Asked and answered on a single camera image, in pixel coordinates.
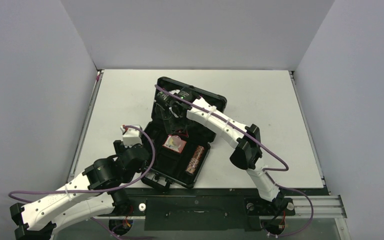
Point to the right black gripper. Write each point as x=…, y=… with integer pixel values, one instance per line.
x=171, y=120

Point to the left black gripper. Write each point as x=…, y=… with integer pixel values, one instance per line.
x=120, y=147

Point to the red playing card box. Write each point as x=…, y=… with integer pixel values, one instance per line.
x=176, y=150

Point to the black foam-lined carrying case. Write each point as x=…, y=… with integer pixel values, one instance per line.
x=169, y=167

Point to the poker chip roll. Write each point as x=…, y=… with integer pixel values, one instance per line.
x=198, y=152
x=192, y=165

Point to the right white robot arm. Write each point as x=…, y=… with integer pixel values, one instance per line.
x=244, y=139

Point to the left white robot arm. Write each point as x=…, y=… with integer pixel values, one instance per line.
x=96, y=191

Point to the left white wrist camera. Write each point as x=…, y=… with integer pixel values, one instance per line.
x=131, y=136

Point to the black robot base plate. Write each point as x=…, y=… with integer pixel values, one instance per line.
x=210, y=209

